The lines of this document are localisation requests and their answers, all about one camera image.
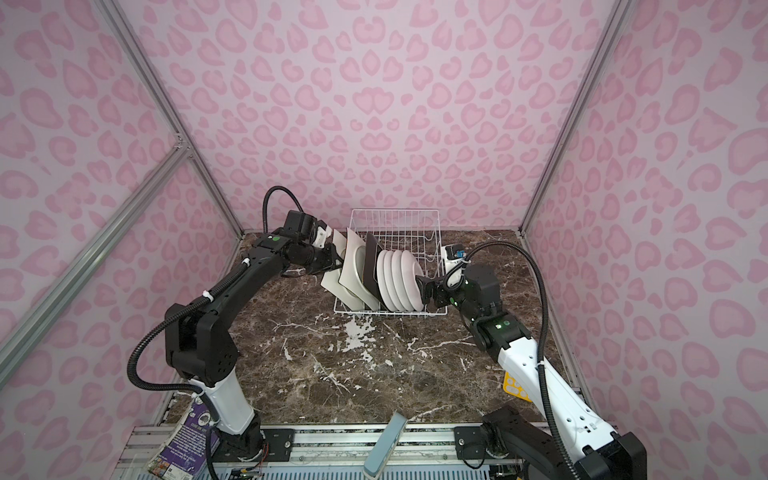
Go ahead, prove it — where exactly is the white square plate black rim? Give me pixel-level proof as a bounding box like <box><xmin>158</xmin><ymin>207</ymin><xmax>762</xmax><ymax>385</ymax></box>
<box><xmin>321</xmin><ymin>230</ymin><xmax>365</xmax><ymax>311</ymax></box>

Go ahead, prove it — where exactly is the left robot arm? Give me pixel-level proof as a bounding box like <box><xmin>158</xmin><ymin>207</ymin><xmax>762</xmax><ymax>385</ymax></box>
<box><xmin>164</xmin><ymin>210</ymin><xmax>343</xmax><ymax>460</ymax></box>

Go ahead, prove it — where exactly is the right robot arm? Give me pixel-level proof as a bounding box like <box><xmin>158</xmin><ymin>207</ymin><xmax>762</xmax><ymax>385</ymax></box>
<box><xmin>405</xmin><ymin>265</ymin><xmax>648</xmax><ymax>479</ymax></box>

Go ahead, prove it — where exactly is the grey-blue phone-like device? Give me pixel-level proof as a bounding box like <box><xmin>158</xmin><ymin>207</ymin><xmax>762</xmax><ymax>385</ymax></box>
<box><xmin>363</xmin><ymin>412</ymin><xmax>408</xmax><ymax>479</ymax></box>

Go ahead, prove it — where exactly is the purple booklet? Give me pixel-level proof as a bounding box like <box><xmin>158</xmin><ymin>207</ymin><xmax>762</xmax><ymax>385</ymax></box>
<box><xmin>144</xmin><ymin>399</ymin><xmax>211</xmax><ymax>480</ymax></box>

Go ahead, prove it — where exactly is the white wire dish rack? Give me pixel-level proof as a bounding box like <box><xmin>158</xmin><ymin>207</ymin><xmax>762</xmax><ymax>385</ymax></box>
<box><xmin>334</xmin><ymin>209</ymin><xmax>445</xmax><ymax>316</ymax></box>

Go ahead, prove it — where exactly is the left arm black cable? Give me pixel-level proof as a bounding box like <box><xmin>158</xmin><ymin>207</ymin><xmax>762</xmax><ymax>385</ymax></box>
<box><xmin>126</xmin><ymin>185</ymin><xmax>306</xmax><ymax>480</ymax></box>

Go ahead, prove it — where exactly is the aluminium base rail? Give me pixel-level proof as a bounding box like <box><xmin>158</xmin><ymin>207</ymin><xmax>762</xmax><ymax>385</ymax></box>
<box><xmin>110</xmin><ymin>419</ymin><xmax>637</xmax><ymax>480</ymax></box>

